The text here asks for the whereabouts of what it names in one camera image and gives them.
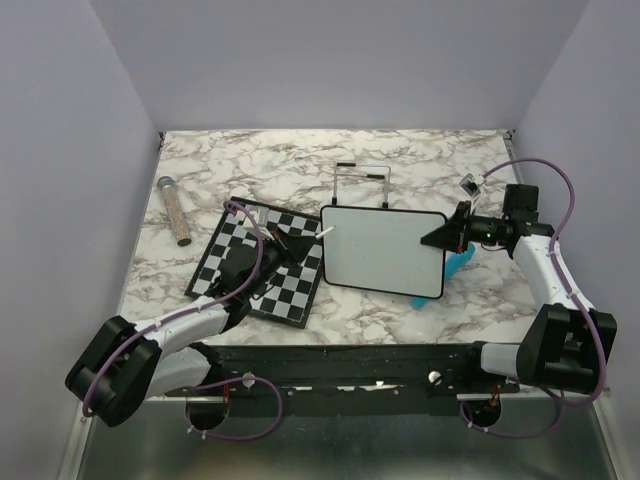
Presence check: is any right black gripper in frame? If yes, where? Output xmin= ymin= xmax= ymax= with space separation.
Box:
xmin=422 ymin=201 xmax=502 ymax=254

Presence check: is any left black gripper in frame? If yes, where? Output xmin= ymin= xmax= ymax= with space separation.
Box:
xmin=244 ymin=226 xmax=317 ymax=299

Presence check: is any white green marker pen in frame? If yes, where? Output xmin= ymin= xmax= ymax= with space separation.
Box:
xmin=315 ymin=226 xmax=336 ymax=240

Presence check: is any black framed whiteboard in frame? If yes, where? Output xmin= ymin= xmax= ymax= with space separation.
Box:
xmin=320 ymin=205 xmax=447 ymax=299

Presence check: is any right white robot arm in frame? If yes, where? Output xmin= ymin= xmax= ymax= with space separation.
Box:
xmin=421 ymin=184 xmax=617 ymax=403

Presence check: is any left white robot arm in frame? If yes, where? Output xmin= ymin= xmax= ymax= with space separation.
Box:
xmin=65 ymin=227 xmax=319 ymax=427

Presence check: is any blue cylindrical tube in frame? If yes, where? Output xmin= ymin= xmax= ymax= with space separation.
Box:
xmin=410 ymin=244 xmax=476 ymax=310

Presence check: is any black and white chessboard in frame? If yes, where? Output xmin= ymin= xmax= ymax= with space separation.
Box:
xmin=185 ymin=197 xmax=323 ymax=329

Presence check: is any glittery silver tube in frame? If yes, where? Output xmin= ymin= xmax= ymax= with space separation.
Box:
xmin=157 ymin=176 xmax=192 ymax=247

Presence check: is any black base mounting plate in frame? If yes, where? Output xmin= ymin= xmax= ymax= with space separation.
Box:
xmin=102 ymin=342 xmax=586 ymax=419

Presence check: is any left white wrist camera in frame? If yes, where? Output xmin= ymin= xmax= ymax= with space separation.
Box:
xmin=250 ymin=207 xmax=270 ymax=227

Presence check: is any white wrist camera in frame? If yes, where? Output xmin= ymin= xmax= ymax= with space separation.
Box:
xmin=459 ymin=173 xmax=483 ymax=200
xmin=250 ymin=207 xmax=270 ymax=227

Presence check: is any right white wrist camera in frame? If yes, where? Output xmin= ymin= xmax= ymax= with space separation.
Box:
xmin=459 ymin=173 xmax=483 ymax=200

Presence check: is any wire whiteboard stand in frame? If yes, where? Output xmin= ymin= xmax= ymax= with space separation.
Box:
xmin=331 ymin=162 xmax=392 ymax=209

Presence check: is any aluminium frame rail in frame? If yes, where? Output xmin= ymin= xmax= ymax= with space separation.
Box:
xmin=149 ymin=357 xmax=614 ymax=401

